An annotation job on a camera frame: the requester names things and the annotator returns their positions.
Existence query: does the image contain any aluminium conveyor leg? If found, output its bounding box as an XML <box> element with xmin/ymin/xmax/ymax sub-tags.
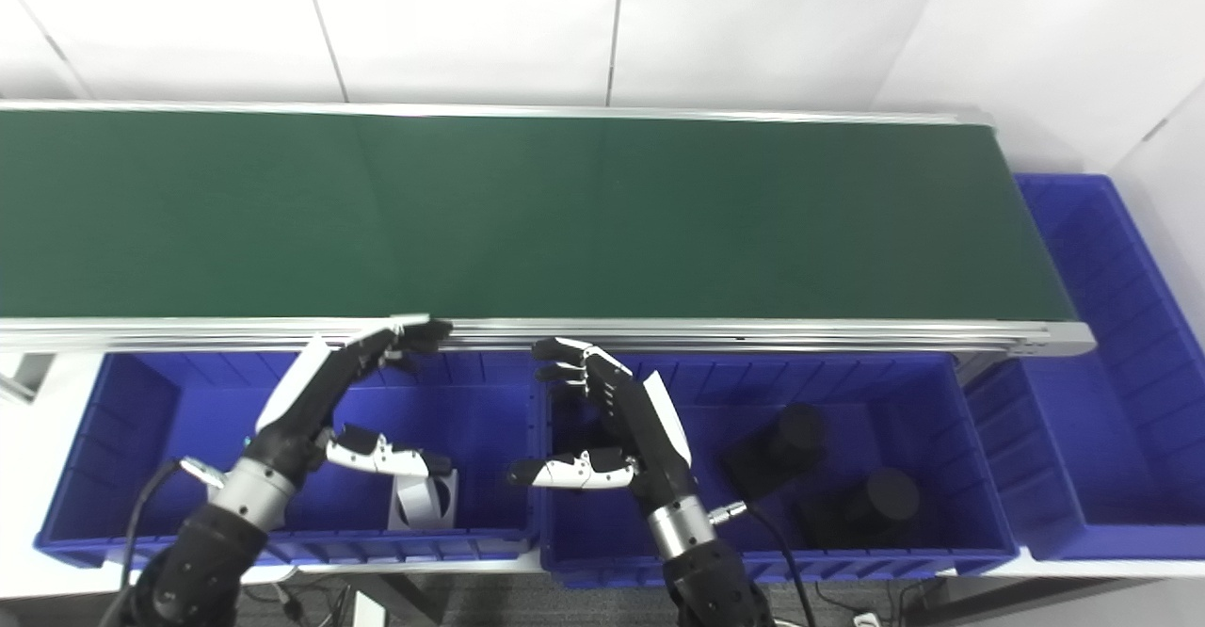
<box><xmin>0</xmin><ymin>351</ymin><xmax>55</xmax><ymax>404</ymax></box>

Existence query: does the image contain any blue bin with black cylinders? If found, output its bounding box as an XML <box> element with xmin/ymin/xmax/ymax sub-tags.
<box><xmin>535</xmin><ymin>351</ymin><xmax>1024</xmax><ymax>591</ymax></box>

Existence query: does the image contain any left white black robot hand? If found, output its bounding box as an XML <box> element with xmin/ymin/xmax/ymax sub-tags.
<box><xmin>247</xmin><ymin>319</ymin><xmax>455</xmax><ymax>480</ymax></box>

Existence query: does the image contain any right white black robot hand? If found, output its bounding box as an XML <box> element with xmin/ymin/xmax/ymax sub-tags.
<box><xmin>507</xmin><ymin>336</ymin><xmax>699</xmax><ymax>514</ymax></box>

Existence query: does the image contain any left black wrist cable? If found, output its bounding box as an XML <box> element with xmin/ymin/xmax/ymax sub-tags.
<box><xmin>98</xmin><ymin>457</ymin><xmax>229</xmax><ymax>627</ymax></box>

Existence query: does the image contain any empty blue bin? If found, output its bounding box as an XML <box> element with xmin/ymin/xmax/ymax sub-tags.
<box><xmin>964</xmin><ymin>172</ymin><xmax>1205</xmax><ymax>563</ymax></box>

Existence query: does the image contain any blue bin with white parts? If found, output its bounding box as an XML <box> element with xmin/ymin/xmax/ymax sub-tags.
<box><xmin>33</xmin><ymin>348</ymin><xmax>549</xmax><ymax>572</ymax></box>

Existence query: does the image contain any green conveyor belt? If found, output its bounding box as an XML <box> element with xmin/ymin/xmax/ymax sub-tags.
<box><xmin>0</xmin><ymin>109</ymin><xmax>1080</xmax><ymax>323</ymax></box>
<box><xmin>0</xmin><ymin>99</ymin><xmax>1099</xmax><ymax>361</ymax></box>

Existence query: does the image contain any black cylinder part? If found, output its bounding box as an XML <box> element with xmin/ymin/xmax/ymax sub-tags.
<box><xmin>798</xmin><ymin>466</ymin><xmax>923</xmax><ymax>554</ymax></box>
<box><xmin>719</xmin><ymin>402</ymin><xmax>830</xmax><ymax>502</ymax></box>

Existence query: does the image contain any white square part with hole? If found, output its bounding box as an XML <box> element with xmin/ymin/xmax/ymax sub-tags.
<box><xmin>387</xmin><ymin>469</ymin><xmax>461</xmax><ymax>533</ymax></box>

